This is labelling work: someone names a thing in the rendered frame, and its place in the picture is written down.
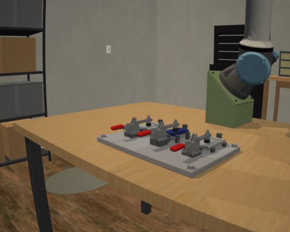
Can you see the red-handled toggle clamp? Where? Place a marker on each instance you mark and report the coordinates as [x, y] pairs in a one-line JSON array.
[[191, 147]]

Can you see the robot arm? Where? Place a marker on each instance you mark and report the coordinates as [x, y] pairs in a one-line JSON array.
[[256, 54]]

